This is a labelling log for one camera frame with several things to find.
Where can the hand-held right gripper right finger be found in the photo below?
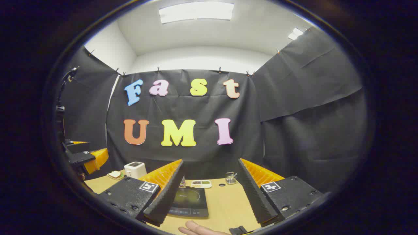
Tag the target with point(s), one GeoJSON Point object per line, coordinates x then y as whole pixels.
{"type": "Point", "coordinates": [253, 192]}

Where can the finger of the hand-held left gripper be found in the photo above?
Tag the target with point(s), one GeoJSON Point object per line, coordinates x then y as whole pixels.
{"type": "Point", "coordinates": [76, 147]}
{"type": "Point", "coordinates": [80, 158]}

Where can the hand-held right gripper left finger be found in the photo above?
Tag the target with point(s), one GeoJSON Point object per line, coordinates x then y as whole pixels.
{"type": "Point", "coordinates": [168, 192]}

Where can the black induction cooktop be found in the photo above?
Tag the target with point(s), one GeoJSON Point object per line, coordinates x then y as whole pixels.
{"type": "Point", "coordinates": [191, 200]}

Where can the white divided tray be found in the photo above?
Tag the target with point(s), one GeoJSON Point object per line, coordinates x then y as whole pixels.
{"type": "Point", "coordinates": [201, 184]}

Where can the slice of bread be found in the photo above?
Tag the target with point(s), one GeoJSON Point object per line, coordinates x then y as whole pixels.
{"type": "Point", "coordinates": [115, 174]}

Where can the white toaster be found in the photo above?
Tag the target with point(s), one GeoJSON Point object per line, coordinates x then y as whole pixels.
{"type": "Point", "coordinates": [135, 169]}

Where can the small green plate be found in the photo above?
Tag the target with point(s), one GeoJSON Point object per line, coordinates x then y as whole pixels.
{"type": "Point", "coordinates": [120, 178]}

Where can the black backdrop cloth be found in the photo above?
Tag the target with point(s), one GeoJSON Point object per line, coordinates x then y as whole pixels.
{"type": "Point", "coordinates": [294, 98]}

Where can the small ceiling light panel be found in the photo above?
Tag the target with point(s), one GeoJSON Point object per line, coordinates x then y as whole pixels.
{"type": "Point", "coordinates": [295, 33]}

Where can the large ceiling light panel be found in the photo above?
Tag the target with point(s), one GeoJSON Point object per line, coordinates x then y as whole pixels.
{"type": "Point", "coordinates": [196, 12]}

